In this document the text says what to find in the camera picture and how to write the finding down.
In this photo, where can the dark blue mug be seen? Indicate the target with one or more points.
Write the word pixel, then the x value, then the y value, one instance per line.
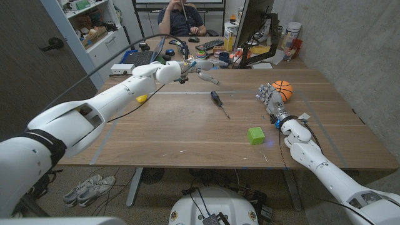
pixel 224 56

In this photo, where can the colourful stacking cups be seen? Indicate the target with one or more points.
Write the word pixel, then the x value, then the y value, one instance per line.
pixel 201 55

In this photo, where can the white power box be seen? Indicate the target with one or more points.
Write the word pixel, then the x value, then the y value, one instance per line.
pixel 122 68

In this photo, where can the yellow bowl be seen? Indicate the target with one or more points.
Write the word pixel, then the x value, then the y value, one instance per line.
pixel 260 49

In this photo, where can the grey table leg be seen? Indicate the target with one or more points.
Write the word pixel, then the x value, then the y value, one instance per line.
pixel 134 187
pixel 293 190

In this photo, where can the yellow ball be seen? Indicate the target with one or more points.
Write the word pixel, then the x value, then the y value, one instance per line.
pixel 142 99

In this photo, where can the grey white sneaker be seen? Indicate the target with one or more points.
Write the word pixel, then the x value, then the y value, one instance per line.
pixel 79 190
pixel 98 190

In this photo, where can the seated person in dark polo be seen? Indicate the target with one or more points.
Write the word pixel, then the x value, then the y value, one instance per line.
pixel 179 20

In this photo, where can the white cylindrical canister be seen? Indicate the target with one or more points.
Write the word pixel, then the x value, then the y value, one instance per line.
pixel 290 34

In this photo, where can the green cube block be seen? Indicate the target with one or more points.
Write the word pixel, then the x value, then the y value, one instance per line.
pixel 256 136

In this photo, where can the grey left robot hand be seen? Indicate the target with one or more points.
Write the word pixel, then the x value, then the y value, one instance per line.
pixel 201 65

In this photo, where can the open black laptop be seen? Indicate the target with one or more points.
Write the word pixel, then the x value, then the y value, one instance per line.
pixel 144 57

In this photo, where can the black computer monitor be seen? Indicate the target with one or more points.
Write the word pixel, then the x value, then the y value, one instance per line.
pixel 251 18

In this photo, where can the cardboard box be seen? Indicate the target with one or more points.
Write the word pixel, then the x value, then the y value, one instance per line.
pixel 93 38

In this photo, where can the green push button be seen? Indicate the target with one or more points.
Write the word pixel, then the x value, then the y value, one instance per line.
pixel 160 59

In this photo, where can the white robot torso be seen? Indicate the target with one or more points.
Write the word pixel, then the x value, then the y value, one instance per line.
pixel 215 206

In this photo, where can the small orange basketball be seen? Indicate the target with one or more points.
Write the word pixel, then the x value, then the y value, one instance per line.
pixel 283 89

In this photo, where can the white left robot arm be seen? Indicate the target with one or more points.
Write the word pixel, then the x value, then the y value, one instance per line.
pixel 93 109

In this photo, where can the red cup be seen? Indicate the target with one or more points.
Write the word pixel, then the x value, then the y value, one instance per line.
pixel 297 47

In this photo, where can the blue toy box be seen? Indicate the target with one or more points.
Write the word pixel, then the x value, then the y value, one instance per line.
pixel 182 47

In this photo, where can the black computer mouse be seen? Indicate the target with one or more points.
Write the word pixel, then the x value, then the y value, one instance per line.
pixel 194 39

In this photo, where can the yellow carton box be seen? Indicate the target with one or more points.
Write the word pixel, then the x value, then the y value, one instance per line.
pixel 228 40

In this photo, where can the black keyboard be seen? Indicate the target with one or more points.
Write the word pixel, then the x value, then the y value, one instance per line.
pixel 209 44

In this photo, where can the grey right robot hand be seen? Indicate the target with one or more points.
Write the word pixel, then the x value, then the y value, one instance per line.
pixel 275 101

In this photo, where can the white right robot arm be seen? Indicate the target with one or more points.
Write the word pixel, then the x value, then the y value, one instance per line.
pixel 331 175

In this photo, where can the black push button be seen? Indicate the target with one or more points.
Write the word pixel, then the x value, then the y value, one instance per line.
pixel 166 57

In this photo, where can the black floor fan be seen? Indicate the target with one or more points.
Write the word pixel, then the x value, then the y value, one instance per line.
pixel 152 175

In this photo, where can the white shelf cabinet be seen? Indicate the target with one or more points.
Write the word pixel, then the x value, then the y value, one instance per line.
pixel 103 53

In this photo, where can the blue push button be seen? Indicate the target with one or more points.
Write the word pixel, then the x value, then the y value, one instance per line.
pixel 170 52

